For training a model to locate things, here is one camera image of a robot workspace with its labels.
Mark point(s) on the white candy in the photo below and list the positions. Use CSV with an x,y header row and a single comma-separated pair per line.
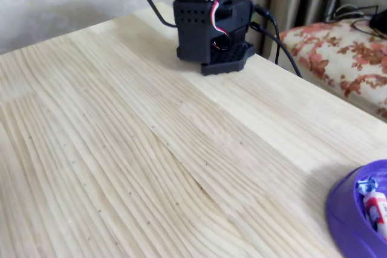
x,y
375,203

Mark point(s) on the purple plastic bowl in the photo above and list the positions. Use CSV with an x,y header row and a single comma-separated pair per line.
x,y
341,215

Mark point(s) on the floral cushion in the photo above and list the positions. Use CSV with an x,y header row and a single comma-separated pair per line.
x,y
341,58

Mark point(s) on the black device on cushion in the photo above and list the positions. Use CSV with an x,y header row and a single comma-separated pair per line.
x,y
380,22

